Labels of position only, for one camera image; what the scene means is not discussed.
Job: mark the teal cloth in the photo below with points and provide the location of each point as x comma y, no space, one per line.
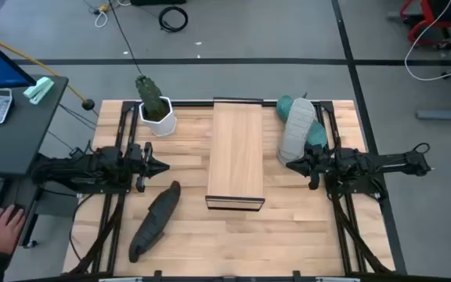
319,135

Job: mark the person's hand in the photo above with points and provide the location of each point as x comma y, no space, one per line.
4,231

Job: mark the grey slide sandal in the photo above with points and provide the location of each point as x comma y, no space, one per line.
298,125

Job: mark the yellow floor plug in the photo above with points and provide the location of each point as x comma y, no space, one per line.
103,7

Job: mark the black floor box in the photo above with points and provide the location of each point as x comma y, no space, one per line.
159,2

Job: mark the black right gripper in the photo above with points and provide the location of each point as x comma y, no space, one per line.
317,164

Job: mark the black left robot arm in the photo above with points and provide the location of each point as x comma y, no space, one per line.
76,168

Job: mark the black round knob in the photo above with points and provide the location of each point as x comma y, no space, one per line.
88,104

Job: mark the red and black cart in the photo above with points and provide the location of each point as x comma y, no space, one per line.
429,11

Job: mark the dark grey desk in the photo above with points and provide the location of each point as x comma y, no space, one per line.
22,141

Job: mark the wooden shelf black metal frame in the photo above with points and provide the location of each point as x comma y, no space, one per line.
235,152

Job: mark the grey desk foot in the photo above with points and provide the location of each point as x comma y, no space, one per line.
444,114

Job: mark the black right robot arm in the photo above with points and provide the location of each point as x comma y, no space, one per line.
386,162

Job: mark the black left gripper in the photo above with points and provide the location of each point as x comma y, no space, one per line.
143,166

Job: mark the mint green stapler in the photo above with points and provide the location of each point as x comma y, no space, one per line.
37,91

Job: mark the black aluminium rig frame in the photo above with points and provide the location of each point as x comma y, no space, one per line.
112,243

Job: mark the black slide sandal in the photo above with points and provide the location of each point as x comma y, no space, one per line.
155,223

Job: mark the white hexagonal plant pot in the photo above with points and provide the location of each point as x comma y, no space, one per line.
164,127

